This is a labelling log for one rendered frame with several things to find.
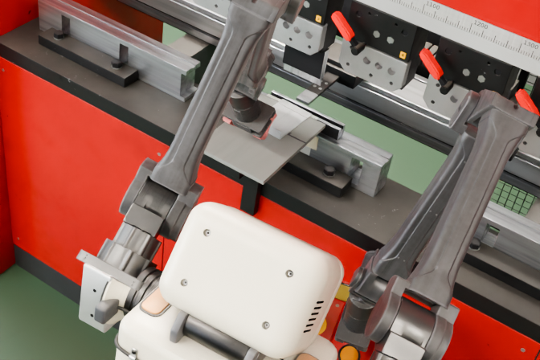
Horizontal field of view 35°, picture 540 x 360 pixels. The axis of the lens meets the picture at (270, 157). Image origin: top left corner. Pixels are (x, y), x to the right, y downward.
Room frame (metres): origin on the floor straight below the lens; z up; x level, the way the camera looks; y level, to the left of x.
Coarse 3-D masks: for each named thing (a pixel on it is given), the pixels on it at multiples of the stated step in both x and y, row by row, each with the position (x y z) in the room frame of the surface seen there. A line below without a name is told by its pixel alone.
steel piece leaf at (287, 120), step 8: (280, 104) 1.63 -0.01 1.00; (280, 112) 1.60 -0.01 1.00; (288, 112) 1.61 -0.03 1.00; (296, 112) 1.61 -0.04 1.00; (280, 120) 1.57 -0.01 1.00; (288, 120) 1.58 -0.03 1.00; (296, 120) 1.58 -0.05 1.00; (304, 120) 1.59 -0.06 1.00; (272, 128) 1.51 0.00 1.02; (280, 128) 1.54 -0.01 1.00; (288, 128) 1.55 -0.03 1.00; (280, 136) 1.50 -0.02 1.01
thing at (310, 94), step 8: (336, 48) 1.87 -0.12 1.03; (328, 56) 1.82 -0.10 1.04; (336, 56) 1.83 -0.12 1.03; (328, 64) 1.81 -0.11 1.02; (336, 64) 1.80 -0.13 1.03; (328, 72) 1.80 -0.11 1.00; (336, 72) 1.79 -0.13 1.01; (344, 72) 1.78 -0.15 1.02; (328, 80) 1.76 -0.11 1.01; (336, 80) 1.77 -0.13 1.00; (344, 80) 1.78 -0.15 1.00; (352, 80) 1.77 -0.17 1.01; (360, 80) 1.80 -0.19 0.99; (312, 88) 1.71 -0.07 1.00; (320, 88) 1.72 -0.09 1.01; (352, 88) 1.77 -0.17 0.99; (304, 96) 1.68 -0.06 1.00; (312, 96) 1.68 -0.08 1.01
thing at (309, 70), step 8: (288, 48) 1.65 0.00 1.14; (328, 48) 1.63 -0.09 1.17; (288, 56) 1.65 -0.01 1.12; (296, 56) 1.64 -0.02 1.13; (304, 56) 1.63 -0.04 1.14; (312, 56) 1.63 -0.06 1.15; (320, 56) 1.62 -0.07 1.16; (288, 64) 1.65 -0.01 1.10; (296, 64) 1.64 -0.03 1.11; (304, 64) 1.63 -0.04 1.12; (312, 64) 1.62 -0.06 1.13; (320, 64) 1.61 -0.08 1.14; (296, 72) 1.65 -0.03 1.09; (304, 72) 1.64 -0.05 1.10; (312, 72) 1.62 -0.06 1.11; (320, 72) 1.61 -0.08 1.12; (312, 80) 1.63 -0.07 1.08; (320, 80) 1.62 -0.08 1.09
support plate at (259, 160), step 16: (224, 128) 1.51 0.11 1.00; (304, 128) 1.56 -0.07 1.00; (320, 128) 1.57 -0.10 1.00; (208, 144) 1.45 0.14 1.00; (224, 144) 1.46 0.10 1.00; (240, 144) 1.47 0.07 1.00; (256, 144) 1.47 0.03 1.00; (272, 144) 1.48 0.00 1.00; (288, 144) 1.49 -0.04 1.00; (304, 144) 1.50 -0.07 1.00; (224, 160) 1.40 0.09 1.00; (240, 160) 1.41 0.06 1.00; (256, 160) 1.42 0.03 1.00; (272, 160) 1.43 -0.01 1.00; (288, 160) 1.44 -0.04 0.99; (256, 176) 1.37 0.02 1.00
